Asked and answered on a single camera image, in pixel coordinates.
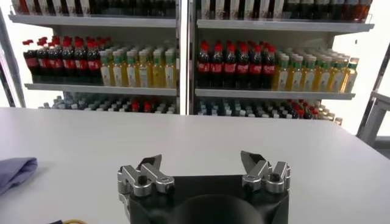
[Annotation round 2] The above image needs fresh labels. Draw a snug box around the dark bottle blue label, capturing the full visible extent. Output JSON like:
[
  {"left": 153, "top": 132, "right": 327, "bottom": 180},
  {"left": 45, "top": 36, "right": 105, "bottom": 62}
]
[
  {"left": 316, "top": 0, "right": 332, "bottom": 21},
  {"left": 331, "top": 0, "right": 346, "bottom": 21},
  {"left": 345, "top": 0, "right": 359, "bottom": 22}
]

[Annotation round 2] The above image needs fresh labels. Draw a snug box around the amber tea bottle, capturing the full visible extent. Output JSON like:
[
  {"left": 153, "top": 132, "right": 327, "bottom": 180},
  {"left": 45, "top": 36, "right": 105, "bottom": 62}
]
[{"left": 12, "top": 0, "right": 29, "bottom": 15}]

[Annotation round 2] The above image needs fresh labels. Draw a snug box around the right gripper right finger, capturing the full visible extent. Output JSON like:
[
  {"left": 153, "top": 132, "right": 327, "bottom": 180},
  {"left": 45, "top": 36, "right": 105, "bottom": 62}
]
[{"left": 240, "top": 150, "right": 292, "bottom": 195}]

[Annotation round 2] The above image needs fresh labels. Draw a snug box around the black diagonal pole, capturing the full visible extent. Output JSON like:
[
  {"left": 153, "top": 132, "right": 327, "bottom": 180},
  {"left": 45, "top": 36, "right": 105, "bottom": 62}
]
[
  {"left": 370, "top": 41, "right": 390, "bottom": 95},
  {"left": 0, "top": 8, "right": 27, "bottom": 108}
]

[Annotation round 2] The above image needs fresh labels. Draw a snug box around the dark drink bottle white label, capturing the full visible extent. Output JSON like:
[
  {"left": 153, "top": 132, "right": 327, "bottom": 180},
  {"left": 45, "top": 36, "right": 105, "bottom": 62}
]
[
  {"left": 162, "top": 0, "right": 177, "bottom": 18},
  {"left": 148, "top": 0, "right": 163, "bottom": 17},
  {"left": 105, "top": 0, "right": 120, "bottom": 16},
  {"left": 119, "top": 0, "right": 134, "bottom": 16},
  {"left": 133, "top": 0, "right": 149, "bottom": 16}
]

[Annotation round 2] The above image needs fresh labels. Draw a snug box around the red tea bottle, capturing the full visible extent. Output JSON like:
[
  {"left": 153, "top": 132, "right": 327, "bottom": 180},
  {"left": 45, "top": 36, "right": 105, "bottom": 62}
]
[{"left": 356, "top": 0, "right": 373, "bottom": 23}]

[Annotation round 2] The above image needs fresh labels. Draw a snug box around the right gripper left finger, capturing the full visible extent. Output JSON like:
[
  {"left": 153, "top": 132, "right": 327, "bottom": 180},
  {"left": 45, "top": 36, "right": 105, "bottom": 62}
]
[{"left": 117, "top": 154, "right": 176, "bottom": 198}]

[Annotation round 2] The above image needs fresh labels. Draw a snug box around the purple printed t-shirt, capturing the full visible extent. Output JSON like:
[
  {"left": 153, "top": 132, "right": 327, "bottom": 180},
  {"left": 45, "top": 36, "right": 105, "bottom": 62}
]
[{"left": 0, "top": 156, "right": 39, "bottom": 196}]

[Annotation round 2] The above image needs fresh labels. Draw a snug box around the grey metal frame table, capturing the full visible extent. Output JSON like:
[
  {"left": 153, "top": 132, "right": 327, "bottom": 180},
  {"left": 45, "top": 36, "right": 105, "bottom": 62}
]
[{"left": 355, "top": 90, "right": 390, "bottom": 159}]

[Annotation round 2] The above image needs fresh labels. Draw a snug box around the grey metal shelf unit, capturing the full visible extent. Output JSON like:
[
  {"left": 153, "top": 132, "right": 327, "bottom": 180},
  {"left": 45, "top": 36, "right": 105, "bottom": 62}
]
[
  {"left": 8, "top": 0, "right": 183, "bottom": 116},
  {"left": 182, "top": 0, "right": 375, "bottom": 120}
]

